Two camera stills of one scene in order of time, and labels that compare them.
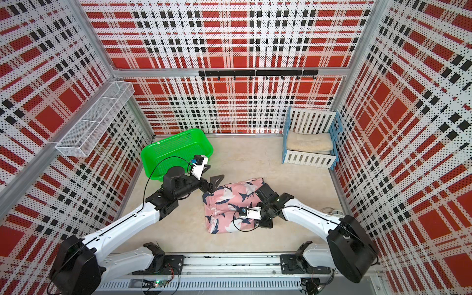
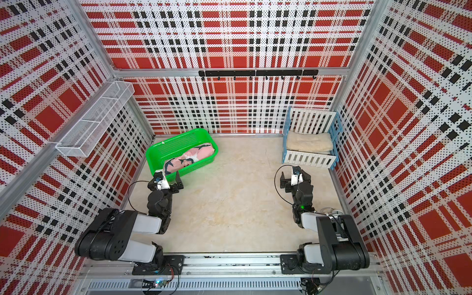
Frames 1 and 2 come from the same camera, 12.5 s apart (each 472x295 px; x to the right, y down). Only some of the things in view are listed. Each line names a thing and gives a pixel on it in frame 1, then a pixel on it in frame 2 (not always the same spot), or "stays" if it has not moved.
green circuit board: [160, 283] stays
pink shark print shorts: [221, 206] → [173, 164]
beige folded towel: [321, 142] stays
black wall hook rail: [251, 73] stays
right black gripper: [268, 224] → [287, 182]
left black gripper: [212, 187] → [173, 187]
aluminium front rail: [216, 265] stays
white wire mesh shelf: [80, 139] stays
